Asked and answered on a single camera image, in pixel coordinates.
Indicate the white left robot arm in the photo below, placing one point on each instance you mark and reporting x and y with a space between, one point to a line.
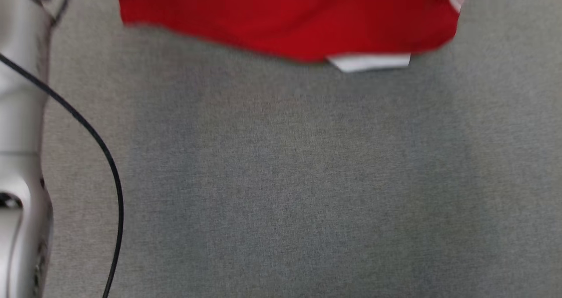
17 122

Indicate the red white basketball jersey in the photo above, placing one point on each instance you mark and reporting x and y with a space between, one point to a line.
285 17

